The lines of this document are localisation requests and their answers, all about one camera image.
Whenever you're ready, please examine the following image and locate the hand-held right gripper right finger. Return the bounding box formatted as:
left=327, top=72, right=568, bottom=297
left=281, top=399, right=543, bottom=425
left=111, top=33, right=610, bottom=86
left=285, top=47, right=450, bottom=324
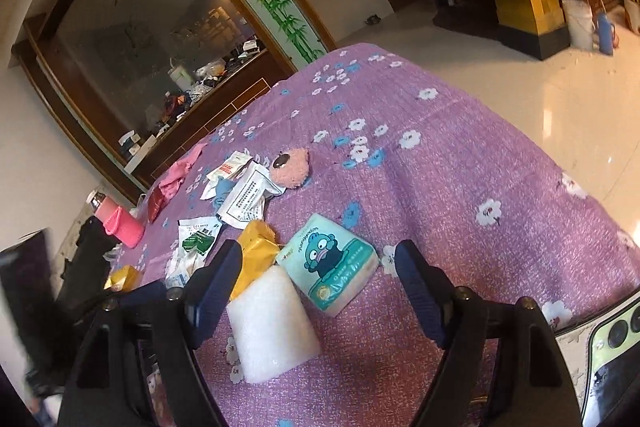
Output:
left=395, top=239, right=586, bottom=427

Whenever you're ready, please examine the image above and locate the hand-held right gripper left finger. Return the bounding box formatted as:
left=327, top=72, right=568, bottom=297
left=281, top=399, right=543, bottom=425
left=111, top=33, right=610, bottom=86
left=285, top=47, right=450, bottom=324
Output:
left=57, top=238, right=244, bottom=427

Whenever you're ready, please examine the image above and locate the yellow foil packet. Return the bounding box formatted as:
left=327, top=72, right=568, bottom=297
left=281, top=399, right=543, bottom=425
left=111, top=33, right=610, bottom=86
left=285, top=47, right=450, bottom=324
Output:
left=230, top=219, right=281, bottom=300

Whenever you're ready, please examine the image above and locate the white foam block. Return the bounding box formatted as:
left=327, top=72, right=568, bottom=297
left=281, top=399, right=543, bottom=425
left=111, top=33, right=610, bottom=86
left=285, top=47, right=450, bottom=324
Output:
left=226, top=264, right=322, bottom=384

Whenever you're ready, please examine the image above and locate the gold-edged white foam box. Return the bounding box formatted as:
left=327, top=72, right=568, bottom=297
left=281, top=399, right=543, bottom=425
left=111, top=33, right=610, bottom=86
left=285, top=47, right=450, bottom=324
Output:
left=105, top=264, right=146, bottom=293

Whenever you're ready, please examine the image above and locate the white packet black text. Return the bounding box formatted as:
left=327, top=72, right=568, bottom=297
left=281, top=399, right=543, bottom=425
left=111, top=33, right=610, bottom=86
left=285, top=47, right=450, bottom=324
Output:
left=220, top=164, right=287, bottom=228

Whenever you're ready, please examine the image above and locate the blue cloth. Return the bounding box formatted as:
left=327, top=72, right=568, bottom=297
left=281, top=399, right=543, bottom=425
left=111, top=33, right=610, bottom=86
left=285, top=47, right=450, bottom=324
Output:
left=212, top=177, right=236, bottom=210

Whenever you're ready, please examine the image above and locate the teal cartoon tissue pack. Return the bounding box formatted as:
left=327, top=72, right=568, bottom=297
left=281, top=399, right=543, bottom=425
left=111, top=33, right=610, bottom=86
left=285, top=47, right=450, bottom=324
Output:
left=276, top=213, right=379, bottom=318

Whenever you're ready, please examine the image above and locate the green and white packet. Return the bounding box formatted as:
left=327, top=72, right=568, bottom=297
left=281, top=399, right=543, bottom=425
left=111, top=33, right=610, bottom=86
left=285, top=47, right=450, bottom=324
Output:
left=178, top=217, right=223, bottom=258

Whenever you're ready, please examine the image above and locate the red pouch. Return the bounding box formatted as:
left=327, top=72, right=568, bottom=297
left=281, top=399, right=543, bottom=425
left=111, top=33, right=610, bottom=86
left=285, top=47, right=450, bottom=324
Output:
left=147, top=192, right=168, bottom=224

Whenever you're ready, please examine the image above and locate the pink knitted bottle holder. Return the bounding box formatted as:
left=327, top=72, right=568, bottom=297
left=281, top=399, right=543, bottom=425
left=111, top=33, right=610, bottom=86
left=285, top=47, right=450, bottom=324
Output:
left=102, top=206, right=146, bottom=249

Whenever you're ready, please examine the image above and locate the pink cloth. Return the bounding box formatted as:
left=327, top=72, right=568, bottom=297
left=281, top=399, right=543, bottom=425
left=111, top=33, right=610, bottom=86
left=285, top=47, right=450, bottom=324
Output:
left=157, top=143, right=208, bottom=200

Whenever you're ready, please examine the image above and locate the white packet red print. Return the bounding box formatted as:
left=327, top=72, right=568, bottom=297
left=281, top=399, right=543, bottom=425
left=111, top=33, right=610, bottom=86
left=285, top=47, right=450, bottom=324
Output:
left=207, top=150, right=256, bottom=182

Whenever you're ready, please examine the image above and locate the pink plush toy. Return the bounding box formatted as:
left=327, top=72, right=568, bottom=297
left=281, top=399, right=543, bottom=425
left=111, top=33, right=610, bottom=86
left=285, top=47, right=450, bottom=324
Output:
left=270, top=147, right=312, bottom=190

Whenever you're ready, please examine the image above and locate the purple floral tablecloth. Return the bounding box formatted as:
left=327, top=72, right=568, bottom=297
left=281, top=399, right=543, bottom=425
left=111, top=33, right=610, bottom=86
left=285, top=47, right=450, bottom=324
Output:
left=107, top=43, right=640, bottom=427

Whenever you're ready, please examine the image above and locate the pink-sleeved glass bottle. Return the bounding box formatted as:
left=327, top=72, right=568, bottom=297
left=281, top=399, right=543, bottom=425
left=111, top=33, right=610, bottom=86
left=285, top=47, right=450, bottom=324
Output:
left=86, top=189, right=118, bottom=223

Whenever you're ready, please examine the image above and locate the white patterned bag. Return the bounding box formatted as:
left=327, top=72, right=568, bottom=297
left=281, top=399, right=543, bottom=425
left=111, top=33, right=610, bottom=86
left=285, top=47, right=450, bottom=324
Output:
left=552, top=289, right=640, bottom=427

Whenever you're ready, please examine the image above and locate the green phone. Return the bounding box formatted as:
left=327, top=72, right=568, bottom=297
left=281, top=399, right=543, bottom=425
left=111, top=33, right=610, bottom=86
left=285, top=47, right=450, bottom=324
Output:
left=585, top=314, right=640, bottom=427

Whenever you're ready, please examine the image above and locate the white kettle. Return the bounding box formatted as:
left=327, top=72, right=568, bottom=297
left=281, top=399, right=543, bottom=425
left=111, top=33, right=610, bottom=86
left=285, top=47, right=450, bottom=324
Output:
left=169, top=61, right=195, bottom=94

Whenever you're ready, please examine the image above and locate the wooden glass-front cabinet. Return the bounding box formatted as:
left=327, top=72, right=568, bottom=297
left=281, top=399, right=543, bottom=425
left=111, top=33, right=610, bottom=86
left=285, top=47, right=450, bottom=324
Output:
left=12, top=0, right=341, bottom=202

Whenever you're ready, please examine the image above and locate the white plastic bucket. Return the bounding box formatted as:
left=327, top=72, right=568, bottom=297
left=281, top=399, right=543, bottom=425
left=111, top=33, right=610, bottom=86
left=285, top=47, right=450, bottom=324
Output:
left=561, top=0, right=597, bottom=50

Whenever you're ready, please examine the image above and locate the blue thermos flask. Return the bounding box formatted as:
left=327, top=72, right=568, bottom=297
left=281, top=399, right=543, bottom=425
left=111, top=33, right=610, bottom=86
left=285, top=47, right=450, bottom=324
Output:
left=596, top=12, right=615, bottom=56

